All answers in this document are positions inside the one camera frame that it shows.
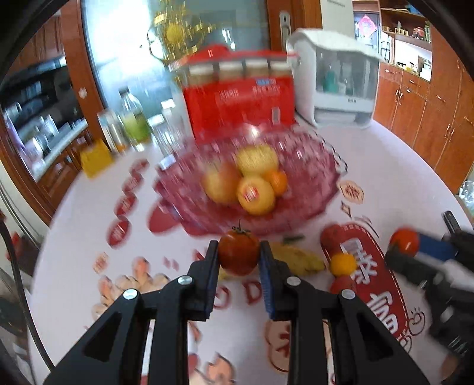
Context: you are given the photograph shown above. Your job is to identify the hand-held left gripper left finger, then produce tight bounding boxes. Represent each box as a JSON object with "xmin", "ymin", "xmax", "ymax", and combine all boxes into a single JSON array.
[{"xmin": 42, "ymin": 240, "xmax": 220, "ymax": 385}]

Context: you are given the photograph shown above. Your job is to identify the wooden kitchen base cabinets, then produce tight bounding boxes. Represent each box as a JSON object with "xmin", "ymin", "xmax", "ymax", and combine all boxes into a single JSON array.
[{"xmin": 0, "ymin": 122, "xmax": 97, "ymax": 223}]

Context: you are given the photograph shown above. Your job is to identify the dark entrance door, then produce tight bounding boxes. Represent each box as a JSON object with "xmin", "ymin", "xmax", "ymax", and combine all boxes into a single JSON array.
[{"xmin": 352, "ymin": 11, "xmax": 382, "ymax": 60}]

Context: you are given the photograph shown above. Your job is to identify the small red fruit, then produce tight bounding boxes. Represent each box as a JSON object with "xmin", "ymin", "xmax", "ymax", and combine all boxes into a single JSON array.
[
  {"xmin": 320, "ymin": 224, "xmax": 349, "ymax": 254},
  {"xmin": 329, "ymin": 276, "xmax": 358, "ymax": 295},
  {"xmin": 389, "ymin": 229, "xmax": 420, "ymax": 256}
]

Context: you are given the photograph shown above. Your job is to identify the beige jar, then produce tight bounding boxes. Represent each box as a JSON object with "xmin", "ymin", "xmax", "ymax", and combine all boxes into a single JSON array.
[
  {"xmin": 270, "ymin": 57, "xmax": 291, "ymax": 78},
  {"xmin": 189, "ymin": 65, "xmax": 215, "ymax": 87},
  {"xmin": 218, "ymin": 61, "xmax": 243, "ymax": 84},
  {"xmin": 245, "ymin": 58, "xmax": 269, "ymax": 80}
]

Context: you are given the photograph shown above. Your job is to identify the metal can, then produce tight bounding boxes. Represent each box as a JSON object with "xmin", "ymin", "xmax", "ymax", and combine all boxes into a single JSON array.
[{"xmin": 98, "ymin": 109, "xmax": 124, "ymax": 154}]

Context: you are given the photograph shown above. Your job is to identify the red gift box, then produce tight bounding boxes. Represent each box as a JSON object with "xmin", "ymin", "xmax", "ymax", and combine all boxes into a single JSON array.
[{"xmin": 168, "ymin": 44, "xmax": 300, "ymax": 143}]

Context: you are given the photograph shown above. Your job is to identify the red paper door decoration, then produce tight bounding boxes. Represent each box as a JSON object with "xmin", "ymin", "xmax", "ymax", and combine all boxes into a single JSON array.
[{"xmin": 355, "ymin": 14, "xmax": 378, "ymax": 39}]

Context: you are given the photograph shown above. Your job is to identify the spotted yellow pear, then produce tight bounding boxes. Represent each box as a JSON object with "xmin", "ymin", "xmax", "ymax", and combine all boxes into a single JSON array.
[{"xmin": 236, "ymin": 145, "xmax": 279, "ymax": 177}]

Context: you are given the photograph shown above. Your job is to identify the wooden sideboard cabinet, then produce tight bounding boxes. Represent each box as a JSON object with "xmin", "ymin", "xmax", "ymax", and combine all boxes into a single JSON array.
[{"xmin": 374, "ymin": 61, "xmax": 474, "ymax": 193}]

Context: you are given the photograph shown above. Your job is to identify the pink glass fruit bowl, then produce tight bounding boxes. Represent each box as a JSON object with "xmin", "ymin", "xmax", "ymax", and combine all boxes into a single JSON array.
[{"xmin": 153, "ymin": 128, "xmax": 341, "ymax": 238}]

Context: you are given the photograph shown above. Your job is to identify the frosted glass door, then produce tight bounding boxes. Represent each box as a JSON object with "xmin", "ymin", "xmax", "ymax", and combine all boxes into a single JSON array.
[{"xmin": 79, "ymin": 0, "xmax": 275, "ymax": 123}]

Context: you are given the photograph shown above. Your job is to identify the white storage box clear door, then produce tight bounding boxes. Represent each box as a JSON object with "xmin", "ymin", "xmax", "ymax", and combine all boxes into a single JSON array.
[{"xmin": 285, "ymin": 28, "xmax": 382, "ymax": 130}]

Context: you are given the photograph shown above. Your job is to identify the yellow box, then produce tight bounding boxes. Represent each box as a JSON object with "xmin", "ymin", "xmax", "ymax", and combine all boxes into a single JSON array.
[{"xmin": 79, "ymin": 140, "xmax": 113, "ymax": 180}]

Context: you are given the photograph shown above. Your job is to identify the yellow orange with sticker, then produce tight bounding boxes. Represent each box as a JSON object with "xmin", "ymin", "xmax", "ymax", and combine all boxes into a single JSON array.
[{"xmin": 237, "ymin": 176, "xmax": 276, "ymax": 215}]

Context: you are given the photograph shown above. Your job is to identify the red tomato with stem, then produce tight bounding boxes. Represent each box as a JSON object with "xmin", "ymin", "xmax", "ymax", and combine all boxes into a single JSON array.
[{"xmin": 217, "ymin": 222, "xmax": 261, "ymax": 276}]

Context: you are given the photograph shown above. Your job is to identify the clear plastic bag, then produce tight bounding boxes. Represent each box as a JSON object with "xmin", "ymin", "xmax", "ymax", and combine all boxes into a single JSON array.
[{"xmin": 457, "ymin": 179, "xmax": 474, "ymax": 211}]

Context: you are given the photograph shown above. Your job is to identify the small orange tangerine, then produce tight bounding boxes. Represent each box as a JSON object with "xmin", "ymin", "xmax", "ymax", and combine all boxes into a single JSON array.
[
  {"xmin": 265, "ymin": 168, "xmax": 289, "ymax": 196},
  {"xmin": 329, "ymin": 254, "xmax": 358, "ymax": 277}
]

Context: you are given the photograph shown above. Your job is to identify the clear drinking glass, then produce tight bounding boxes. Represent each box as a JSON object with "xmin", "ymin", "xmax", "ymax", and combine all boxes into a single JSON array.
[{"xmin": 150, "ymin": 111, "xmax": 176, "ymax": 156}]

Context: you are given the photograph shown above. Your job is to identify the spotted yellow banana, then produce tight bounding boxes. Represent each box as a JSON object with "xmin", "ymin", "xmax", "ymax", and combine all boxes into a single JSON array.
[{"xmin": 218, "ymin": 242, "xmax": 326, "ymax": 278}]

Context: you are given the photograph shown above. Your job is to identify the red yellow apple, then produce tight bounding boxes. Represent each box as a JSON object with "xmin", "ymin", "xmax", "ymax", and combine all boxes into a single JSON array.
[{"xmin": 202, "ymin": 163, "xmax": 243, "ymax": 205}]

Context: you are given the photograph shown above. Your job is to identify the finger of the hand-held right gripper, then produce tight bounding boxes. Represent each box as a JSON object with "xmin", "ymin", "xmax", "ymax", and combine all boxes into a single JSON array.
[
  {"xmin": 417, "ymin": 231, "xmax": 460, "ymax": 260},
  {"xmin": 385, "ymin": 248, "xmax": 441, "ymax": 286}
]

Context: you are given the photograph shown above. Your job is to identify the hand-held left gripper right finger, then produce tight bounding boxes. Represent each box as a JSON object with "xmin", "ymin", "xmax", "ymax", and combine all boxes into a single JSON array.
[{"xmin": 258, "ymin": 240, "xmax": 432, "ymax": 385}]

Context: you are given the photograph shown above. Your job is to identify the glass bottle green label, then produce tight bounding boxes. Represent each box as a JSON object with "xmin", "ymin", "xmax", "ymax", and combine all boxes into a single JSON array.
[{"xmin": 118, "ymin": 87, "xmax": 152, "ymax": 147}]

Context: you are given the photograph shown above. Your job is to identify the gold hanging ornament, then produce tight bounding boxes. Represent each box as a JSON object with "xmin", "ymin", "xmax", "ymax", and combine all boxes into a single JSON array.
[{"xmin": 146, "ymin": 0, "xmax": 208, "ymax": 71}]

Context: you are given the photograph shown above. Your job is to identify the wooden wall shelf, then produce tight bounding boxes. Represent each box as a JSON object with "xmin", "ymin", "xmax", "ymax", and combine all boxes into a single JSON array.
[{"xmin": 379, "ymin": 0, "xmax": 434, "ymax": 82}]

